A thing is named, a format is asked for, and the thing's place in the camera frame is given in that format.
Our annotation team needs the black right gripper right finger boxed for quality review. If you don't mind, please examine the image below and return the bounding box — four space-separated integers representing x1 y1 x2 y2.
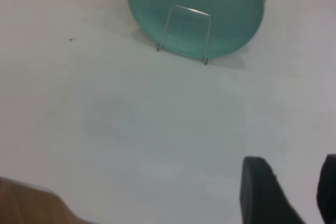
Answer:
316 154 336 224

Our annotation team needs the metal wire plate rack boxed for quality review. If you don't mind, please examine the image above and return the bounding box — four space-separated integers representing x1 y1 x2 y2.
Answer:
156 4 212 66

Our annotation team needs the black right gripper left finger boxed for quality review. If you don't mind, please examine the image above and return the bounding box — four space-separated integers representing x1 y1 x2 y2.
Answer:
239 156 306 224

